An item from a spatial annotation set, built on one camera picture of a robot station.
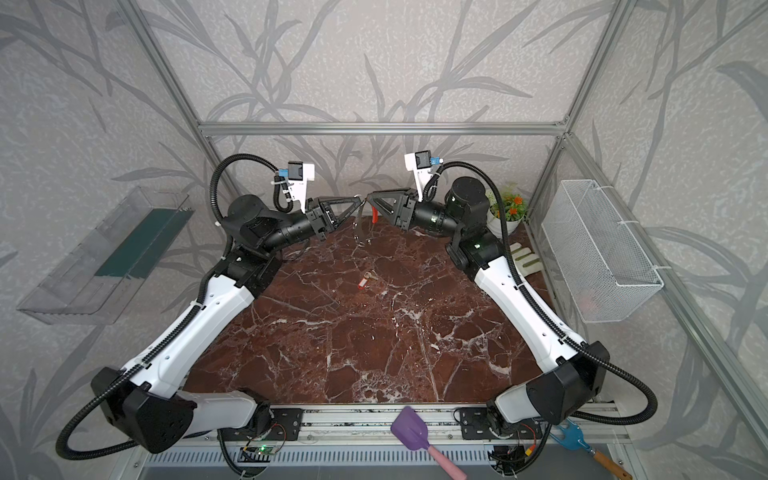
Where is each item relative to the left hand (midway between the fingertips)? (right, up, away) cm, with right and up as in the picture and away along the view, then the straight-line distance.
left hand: (361, 199), depth 56 cm
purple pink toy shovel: (+9, -54, +16) cm, 57 cm away
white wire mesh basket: (+50, -13, +6) cm, 52 cm away
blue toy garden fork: (+50, -56, +16) cm, 77 cm away
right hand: (+2, +2, +2) cm, 4 cm away
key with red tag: (-5, -20, +46) cm, 50 cm away
